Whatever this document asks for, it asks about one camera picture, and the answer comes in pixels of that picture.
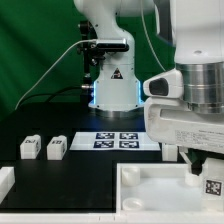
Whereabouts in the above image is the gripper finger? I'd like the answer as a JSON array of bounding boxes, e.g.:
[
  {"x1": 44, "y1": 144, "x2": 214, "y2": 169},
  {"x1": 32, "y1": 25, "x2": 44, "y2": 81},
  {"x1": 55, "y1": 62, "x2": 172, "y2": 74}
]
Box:
[{"x1": 179, "y1": 146, "x2": 193, "y2": 174}]

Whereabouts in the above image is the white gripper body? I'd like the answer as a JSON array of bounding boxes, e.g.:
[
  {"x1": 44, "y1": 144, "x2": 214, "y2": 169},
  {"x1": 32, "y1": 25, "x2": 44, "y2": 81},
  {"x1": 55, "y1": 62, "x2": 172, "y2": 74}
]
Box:
[{"x1": 144, "y1": 97, "x2": 224, "y2": 154}]

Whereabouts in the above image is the white square tabletop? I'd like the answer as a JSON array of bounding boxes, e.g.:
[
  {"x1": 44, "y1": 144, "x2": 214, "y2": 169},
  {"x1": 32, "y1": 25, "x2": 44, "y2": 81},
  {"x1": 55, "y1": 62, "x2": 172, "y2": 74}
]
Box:
[{"x1": 116, "y1": 163, "x2": 217, "y2": 212}]

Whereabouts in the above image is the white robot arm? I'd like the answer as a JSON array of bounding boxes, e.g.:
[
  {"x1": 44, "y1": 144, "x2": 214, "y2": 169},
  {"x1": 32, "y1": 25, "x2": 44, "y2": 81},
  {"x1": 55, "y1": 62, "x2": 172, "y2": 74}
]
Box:
[{"x1": 73, "y1": 0, "x2": 224, "y2": 154}]

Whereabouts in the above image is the white sheet with tags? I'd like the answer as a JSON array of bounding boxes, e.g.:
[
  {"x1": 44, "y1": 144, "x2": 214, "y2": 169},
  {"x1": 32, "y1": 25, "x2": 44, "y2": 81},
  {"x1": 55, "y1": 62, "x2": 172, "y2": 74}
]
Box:
[{"x1": 70, "y1": 132, "x2": 160, "y2": 151}]

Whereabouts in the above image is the green backdrop curtain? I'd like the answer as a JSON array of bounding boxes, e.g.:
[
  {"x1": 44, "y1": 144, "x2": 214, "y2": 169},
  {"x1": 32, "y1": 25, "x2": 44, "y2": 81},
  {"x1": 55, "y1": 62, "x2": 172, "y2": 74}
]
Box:
[{"x1": 0, "y1": 0, "x2": 175, "y2": 121}]

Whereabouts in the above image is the white left obstacle block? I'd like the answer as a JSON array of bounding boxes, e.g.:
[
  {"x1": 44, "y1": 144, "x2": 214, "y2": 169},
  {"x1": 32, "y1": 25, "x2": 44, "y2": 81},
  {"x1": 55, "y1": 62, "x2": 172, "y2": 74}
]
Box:
[{"x1": 0, "y1": 167, "x2": 15, "y2": 204}]

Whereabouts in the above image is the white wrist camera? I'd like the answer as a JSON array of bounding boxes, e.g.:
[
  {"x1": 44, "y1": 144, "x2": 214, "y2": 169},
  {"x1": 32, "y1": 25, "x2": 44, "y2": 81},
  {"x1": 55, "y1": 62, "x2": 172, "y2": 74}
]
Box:
[{"x1": 143, "y1": 69, "x2": 184, "y2": 99}]

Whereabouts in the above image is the black camera on stand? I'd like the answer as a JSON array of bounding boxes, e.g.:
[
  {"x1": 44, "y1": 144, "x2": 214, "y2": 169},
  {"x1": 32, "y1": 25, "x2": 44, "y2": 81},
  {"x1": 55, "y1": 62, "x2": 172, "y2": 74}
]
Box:
[{"x1": 77, "y1": 20, "x2": 130, "y2": 85}]

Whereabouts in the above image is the black cable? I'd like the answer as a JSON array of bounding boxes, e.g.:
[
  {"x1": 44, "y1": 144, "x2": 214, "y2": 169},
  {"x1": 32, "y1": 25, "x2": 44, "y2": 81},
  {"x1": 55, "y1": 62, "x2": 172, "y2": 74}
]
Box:
[{"x1": 19, "y1": 84, "x2": 94, "y2": 105}]

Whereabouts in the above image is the white camera cable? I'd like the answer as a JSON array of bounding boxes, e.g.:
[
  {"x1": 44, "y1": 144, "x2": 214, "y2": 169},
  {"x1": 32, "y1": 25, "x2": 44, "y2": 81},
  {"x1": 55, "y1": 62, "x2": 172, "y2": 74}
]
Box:
[{"x1": 14, "y1": 39, "x2": 98, "y2": 111}]

